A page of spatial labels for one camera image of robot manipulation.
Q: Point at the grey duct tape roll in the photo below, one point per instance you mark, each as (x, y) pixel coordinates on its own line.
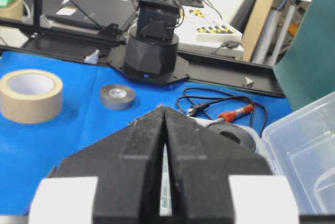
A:
(117, 97)

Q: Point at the clear plastic tool box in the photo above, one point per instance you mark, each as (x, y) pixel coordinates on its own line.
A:
(300, 146)

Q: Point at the black laptop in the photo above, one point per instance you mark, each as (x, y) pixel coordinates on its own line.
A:
(93, 14)

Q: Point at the black mounting rail plate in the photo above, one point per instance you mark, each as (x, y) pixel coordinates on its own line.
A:
(68, 45)

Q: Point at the beige masking tape roll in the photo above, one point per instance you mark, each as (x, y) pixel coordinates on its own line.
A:
(31, 96)

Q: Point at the blue table mat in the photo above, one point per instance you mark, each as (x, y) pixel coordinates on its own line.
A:
(29, 152)

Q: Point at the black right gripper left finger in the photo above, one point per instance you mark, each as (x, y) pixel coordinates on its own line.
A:
(116, 180)

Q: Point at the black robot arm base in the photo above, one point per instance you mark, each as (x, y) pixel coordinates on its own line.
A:
(152, 45)

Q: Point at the red orange soldering iron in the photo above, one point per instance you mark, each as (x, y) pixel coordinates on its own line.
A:
(231, 116)

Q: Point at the black round disc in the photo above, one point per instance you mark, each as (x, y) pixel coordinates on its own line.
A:
(233, 133)

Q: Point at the white button control box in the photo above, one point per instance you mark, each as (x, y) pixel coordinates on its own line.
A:
(201, 27)

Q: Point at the dark green board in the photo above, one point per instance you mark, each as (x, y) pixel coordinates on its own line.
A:
(306, 72)

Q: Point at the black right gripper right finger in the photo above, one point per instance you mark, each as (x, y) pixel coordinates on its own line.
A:
(218, 181)

